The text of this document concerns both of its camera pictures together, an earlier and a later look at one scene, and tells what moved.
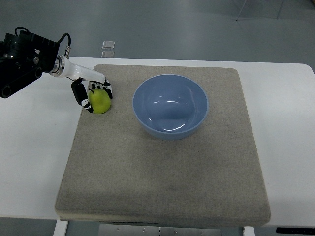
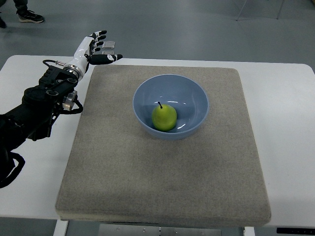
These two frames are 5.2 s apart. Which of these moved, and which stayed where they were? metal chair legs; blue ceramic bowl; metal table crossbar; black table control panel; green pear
Moved: green pear
Stayed: metal table crossbar; metal chair legs; black table control panel; blue ceramic bowl
